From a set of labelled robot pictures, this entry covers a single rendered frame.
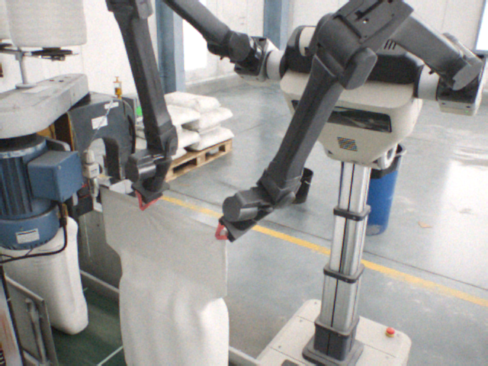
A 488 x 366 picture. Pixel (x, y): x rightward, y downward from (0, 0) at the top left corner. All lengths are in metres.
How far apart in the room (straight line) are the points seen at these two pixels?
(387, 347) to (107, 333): 1.19
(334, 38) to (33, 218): 0.76
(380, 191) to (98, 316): 2.13
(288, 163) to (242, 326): 1.69
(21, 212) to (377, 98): 0.92
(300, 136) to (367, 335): 1.43
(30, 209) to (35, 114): 0.22
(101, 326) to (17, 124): 1.16
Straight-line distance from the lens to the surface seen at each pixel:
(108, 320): 2.00
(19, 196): 1.08
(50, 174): 1.02
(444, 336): 2.67
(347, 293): 1.73
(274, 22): 9.88
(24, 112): 1.01
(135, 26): 1.02
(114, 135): 1.45
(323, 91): 0.76
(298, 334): 2.07
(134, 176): 1.15
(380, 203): 3.36
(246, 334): 2.44
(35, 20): 1.07
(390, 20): 0.71
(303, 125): 0.82
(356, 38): 0.71
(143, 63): 1.06
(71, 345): 1.92
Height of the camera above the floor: 1.63
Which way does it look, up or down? 24 degrees down
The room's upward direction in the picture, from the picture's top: 1 degrees clockwise
